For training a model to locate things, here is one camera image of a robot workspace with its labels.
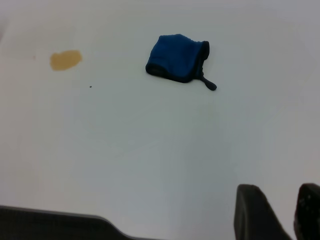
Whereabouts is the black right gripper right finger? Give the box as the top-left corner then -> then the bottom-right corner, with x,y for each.
292,183 -> 320,240

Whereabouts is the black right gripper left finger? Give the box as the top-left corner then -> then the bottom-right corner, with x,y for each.
233,183 -> 294,240

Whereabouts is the blue cloth with black trim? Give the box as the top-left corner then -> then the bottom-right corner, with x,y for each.
145,33 -> 218,92

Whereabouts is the brown coffee spill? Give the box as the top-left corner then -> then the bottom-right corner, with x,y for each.
49,49 -> 83,72

